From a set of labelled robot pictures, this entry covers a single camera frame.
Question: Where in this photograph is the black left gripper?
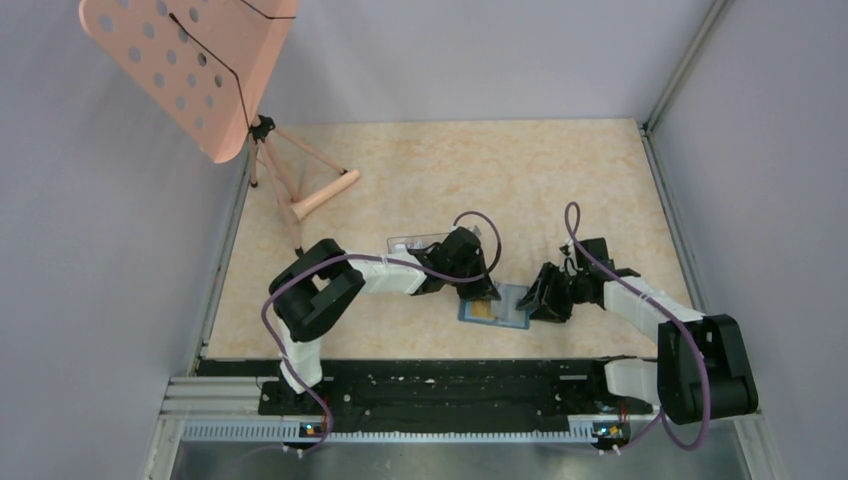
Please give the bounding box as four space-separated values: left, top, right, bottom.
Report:
447 249 501 302

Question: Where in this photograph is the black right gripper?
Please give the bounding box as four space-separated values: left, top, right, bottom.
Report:
516 262 588 323

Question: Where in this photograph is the gold card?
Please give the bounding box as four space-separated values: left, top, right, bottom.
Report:
461 301 496 323

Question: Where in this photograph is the blue leather card holder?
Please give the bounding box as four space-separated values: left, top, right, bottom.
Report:
458 284 530 330

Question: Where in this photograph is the clear plastic card box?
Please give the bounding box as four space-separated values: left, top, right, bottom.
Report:
386 231 452 254

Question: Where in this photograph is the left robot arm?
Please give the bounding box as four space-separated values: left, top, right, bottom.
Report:
268 227 501 414

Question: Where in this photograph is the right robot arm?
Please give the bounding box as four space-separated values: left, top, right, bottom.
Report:
516 237 759 425

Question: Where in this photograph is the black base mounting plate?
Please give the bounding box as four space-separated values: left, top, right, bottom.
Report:
256 358 647 436

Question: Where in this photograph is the pink perforated music stand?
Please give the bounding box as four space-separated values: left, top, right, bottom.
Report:
78 1 360 227

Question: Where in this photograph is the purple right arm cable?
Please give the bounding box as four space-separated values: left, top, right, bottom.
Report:
563 201 713 453

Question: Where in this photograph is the aluminium rail frame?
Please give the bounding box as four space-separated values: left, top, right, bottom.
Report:
162 375 633 448

